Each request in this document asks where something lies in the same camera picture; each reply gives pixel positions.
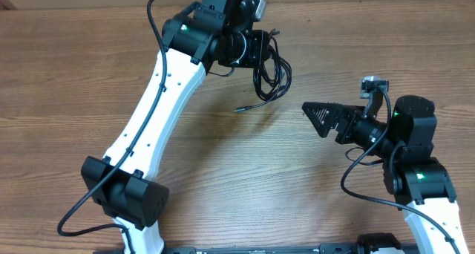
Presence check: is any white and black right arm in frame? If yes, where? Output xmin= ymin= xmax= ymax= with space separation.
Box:
xmin=302 ymin=92 xmax=468 ymax=253

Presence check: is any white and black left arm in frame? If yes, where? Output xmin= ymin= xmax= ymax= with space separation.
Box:
xmin=81 ymin=0 xmax=269 ymax=253

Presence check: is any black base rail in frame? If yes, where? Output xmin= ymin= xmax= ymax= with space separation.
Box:
xmin=162 ymin=233 xmax=420 ymax=254

